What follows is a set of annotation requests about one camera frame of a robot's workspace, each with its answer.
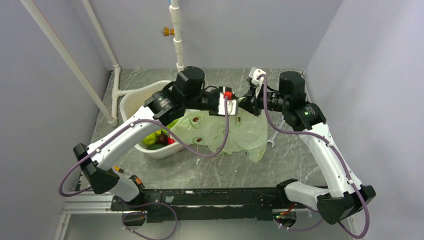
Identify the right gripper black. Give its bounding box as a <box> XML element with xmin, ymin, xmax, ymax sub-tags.
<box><xmin>237</xmin><ymin>83</ymin><xmax>290</xmax><ymax>117</ymax></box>

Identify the light green plastic bag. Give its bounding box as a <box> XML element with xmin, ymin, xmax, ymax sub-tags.
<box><xmin>170</xmin><ymin>108</ymin><xmax>268</xmax><ymax>163</ymax></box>

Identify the light green fake pear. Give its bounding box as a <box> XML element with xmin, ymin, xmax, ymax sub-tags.
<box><xmin>141</xmin><ymin>130</ymin><xmax>162</xmax><ymax>146</ymax></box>

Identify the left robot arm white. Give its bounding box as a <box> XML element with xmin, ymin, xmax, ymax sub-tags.
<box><xmin>73</xmin><ymin>66</ymin><xmax>239</xmax><ymax>210</ymax></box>

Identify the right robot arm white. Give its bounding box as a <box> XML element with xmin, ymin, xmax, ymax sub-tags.
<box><xmin>239</xmin><ymin>67</ymin><xmax>376</xmax><ymax>225</ymax></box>

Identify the red fake tomato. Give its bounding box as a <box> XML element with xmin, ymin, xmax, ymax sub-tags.
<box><xmin>167</xmin><ymin>137</ymin><xmax>176</xmax><ymax>145</ymax></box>

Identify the dark green fake avocado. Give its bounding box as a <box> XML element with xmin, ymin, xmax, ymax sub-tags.
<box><xmin>146</xmin><ymin>143</ymin><xmax>165</xmax><ymax>151</ymax></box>

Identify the silver open-end wrench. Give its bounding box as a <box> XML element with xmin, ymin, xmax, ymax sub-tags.
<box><xmin>267</xmin><ymin>116</ymin><xmax>286</xmax><ymax>148</ymax></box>

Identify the white plastic basket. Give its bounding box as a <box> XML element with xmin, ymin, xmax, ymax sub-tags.
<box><xmin>119</xmin><ymin>79</ymin><xmax>188</xmax><ymax>161</ymax></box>

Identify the orange pipe valve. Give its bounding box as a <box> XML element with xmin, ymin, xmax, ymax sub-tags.
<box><xmin>161</xmin><ymin>27</ymin><xmax>175</xmax><ymax>37</ymax></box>

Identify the thin white diagonal pipe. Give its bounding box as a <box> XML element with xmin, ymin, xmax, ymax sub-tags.
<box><xmin>81</xmin><ymin>0</ymin><xmax>133</xmax><ymax>126</ymax></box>

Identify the white vertical pvc pipe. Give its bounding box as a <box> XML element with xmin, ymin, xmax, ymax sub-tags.
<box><xmin>169</xmin><ymin>0</ymin><xmax>185</xmax><ymax>72</ymax></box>

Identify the white diagonal pvc pipe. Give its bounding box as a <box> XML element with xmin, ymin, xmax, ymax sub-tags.
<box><xmin>20</xmin><ymin>0</ymin><xmax>118</xmax><ymax>127</ymax></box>

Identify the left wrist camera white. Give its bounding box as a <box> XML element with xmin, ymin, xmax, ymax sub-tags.
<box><xmin>217</xmin><ymin>86</ymin><xmax>239</xmax><ymax>116</ymax></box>

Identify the orange handled screwdriver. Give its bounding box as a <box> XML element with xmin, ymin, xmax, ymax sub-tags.
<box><xmin>113</xmin><ymin>165</ymin><xmax>131</xmax><ymax>175</ymax></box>

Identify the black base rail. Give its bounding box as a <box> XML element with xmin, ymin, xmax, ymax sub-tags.
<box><xmin>110</xmin><ymin>187</ymin><xmax>304</xmax><ymax>223</ymax></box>

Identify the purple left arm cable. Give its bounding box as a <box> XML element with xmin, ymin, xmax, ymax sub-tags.
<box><xmin>58</xmin><ymin>96</ymin><xmax>231</xmax><ymax>240</ymax></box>

